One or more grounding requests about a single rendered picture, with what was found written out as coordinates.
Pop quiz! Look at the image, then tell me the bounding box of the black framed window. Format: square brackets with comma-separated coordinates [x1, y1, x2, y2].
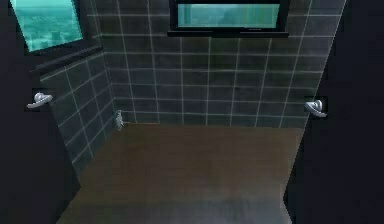
[166, 0, 290, 38]
[7, 0, 104, 73]

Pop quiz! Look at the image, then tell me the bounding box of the black room door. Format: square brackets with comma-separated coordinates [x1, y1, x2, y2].
[283, 0, 384, 224]
[0, 0, 83, 224]

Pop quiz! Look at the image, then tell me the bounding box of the small silver wall fitting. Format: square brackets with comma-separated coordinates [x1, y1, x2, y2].
[115, 110, 125, 130]

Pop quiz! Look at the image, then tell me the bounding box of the silver door lever handle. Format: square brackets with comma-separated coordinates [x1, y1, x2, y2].
[26, 92, 54, 110]
[304, 99, 328, 118]

